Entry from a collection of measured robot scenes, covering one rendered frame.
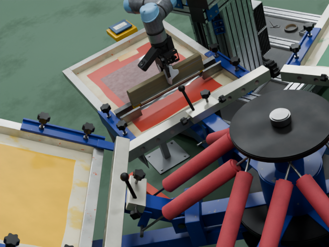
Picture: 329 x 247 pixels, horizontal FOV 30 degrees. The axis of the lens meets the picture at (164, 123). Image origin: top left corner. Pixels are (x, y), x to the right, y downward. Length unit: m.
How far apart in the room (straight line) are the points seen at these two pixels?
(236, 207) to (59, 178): 0.66
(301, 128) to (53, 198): 0.83
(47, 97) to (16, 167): 2.76
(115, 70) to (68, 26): 2.79
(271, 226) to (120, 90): 1.32
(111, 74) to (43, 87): 2.07
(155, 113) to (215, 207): 0.70
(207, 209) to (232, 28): 1.72
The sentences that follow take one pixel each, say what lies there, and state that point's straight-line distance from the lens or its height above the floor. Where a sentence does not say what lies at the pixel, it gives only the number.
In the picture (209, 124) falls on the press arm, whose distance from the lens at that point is 2.33.
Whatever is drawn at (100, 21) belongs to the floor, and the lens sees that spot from 5.62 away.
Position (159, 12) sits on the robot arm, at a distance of 2.46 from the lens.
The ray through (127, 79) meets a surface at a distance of 2.89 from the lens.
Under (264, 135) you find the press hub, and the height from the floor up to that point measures 1.32.
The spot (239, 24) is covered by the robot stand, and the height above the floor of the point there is 0.66.
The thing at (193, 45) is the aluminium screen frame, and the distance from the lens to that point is 2.91.
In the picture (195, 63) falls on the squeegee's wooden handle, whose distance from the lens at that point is 2.63.
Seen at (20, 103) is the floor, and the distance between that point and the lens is 4.95.
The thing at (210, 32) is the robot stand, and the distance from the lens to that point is 3.51.
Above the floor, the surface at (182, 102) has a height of 0.95.
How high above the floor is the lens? 2.49
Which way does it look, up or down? 37 degrees down
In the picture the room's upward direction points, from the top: 19 degrees counter-clockwise
